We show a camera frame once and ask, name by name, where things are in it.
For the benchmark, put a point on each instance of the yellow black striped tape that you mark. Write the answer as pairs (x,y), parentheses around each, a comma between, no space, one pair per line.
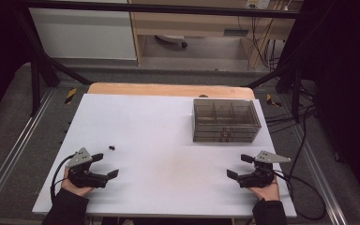
(273,100)
(70,96)

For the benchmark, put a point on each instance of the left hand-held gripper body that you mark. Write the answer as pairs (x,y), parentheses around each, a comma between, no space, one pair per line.
(84,178)

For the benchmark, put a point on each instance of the black metal stand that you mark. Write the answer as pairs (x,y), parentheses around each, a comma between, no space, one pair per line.
(295,84)
(36,81)

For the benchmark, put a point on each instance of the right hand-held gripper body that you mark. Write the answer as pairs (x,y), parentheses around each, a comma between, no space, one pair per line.
(261,176)

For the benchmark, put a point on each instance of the white chair base with caster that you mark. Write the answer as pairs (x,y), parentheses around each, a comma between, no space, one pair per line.
(172,39)

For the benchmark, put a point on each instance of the aluminium rail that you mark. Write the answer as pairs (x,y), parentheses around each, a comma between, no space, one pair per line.
(322,175)
(15,146)

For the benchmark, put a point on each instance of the black metal frame bar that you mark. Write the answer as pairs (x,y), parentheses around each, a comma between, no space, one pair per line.
(168,7)

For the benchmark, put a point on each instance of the clear grey drawer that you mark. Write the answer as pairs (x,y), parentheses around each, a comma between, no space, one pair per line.
(212,139)

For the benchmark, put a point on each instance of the white power strip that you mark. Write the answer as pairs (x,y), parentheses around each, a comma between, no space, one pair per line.
(258,3)

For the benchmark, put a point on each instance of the white cabinet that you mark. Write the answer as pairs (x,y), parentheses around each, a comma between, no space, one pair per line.
(84,34)

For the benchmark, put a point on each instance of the small dark red earring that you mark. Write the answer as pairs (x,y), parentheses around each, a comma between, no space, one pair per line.
(112,147)

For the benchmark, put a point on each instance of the light wooden desk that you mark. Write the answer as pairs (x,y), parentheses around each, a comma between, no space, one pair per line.
(200,26)

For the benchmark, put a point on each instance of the person's left hand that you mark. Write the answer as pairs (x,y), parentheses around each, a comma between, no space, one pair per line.
(75,190)

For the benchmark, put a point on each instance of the clear grey drawer organizer box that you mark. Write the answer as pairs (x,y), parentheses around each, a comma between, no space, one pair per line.
(226,115)

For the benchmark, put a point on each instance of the person's right hand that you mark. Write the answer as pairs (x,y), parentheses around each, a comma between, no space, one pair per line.
(268,193)

